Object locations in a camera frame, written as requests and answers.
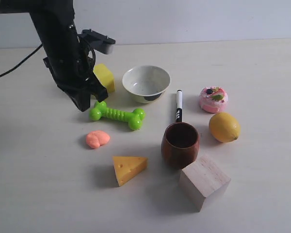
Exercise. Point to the white speckled ceramic bowl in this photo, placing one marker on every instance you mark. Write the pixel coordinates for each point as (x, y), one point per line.
(146, 83)

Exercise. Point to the light wooden block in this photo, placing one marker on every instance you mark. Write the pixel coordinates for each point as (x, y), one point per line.
(203, 182)

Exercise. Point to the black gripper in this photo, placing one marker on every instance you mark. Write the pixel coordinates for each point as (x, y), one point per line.
(73, 74)

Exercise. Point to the brown wooden cup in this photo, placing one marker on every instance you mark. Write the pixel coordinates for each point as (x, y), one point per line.
(180, 145)

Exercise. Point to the yellow cheese wedge toy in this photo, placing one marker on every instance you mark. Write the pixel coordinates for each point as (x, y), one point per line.
(127, 167)

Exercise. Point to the black and white marker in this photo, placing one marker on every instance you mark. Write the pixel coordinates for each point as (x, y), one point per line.
(179, 101)

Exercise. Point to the orange clay lump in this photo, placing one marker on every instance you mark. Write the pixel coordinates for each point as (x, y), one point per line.
(98, 138)

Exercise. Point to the yellow lemon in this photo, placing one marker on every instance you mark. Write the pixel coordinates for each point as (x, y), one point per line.
(224, 127)

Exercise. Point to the green bone dog toy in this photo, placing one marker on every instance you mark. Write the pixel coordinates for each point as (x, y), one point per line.
(134, 119)

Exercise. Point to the yellow foam cube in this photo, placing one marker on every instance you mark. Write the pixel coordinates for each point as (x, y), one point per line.
(106, 78)

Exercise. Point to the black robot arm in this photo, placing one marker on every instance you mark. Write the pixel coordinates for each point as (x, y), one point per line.
(66, 50)

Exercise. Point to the pink toy cake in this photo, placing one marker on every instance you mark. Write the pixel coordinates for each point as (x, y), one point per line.
(213, 99)

